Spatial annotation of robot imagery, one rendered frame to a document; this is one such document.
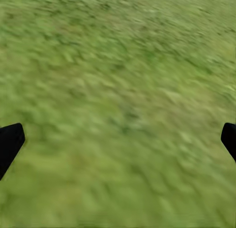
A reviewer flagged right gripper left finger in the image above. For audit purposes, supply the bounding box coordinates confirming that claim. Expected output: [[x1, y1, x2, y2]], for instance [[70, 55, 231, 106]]
[[0, 123, 25, 180]]

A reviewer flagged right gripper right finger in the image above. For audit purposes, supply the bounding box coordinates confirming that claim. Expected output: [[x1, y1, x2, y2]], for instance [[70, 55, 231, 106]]
[[221, 123, 236, 161]]

